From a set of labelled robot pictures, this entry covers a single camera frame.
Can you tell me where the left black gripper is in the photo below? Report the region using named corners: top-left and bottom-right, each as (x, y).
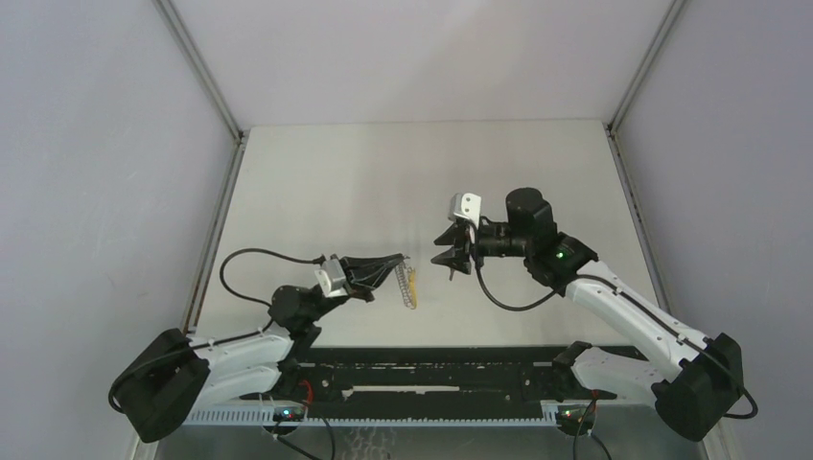
top-left (304, 254), bottom-right (402, 324)

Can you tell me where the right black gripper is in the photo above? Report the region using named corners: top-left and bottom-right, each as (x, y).
top-left (431, 220), bottom-right (532, 273)

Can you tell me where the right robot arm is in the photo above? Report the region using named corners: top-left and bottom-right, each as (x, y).
top-left (431, 187), bottom-right (758, 442)

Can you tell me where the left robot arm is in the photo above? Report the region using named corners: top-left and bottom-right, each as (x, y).
top-left (107, 253), bottom-right (407, 443)

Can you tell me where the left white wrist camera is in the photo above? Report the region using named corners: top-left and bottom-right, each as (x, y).
top-left (314, 258), bottom-right (348, 298)

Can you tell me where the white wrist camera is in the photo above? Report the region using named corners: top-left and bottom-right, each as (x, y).
top-left (448, 193), bottom-right (482, 229)
top-left (314, 258), bottom-right (348, 298)

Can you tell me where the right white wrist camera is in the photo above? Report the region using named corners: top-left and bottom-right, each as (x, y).
top-left (448, 193), bottom-right (482, 229)

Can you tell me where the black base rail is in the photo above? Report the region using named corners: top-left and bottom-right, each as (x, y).
top-left (241, 344), bottom-right (642, 424)

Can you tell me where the right aluminium frame post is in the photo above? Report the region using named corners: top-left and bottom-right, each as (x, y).
top-left (604, 0), bottom-right (691, 313)

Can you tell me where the aluminium frame post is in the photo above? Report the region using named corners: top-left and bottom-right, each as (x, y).
top-left (604, 0), bottom-right (691, 313)
top-left (153, 0), bottom-right (244, 334)

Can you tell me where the left aluminium frame post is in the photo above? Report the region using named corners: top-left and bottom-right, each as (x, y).
top-left (153, 0), bottom-right (244, 334)

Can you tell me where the right black camera cable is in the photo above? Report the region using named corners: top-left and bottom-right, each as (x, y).
top-left (473, 216), bottom-right (759, 421)

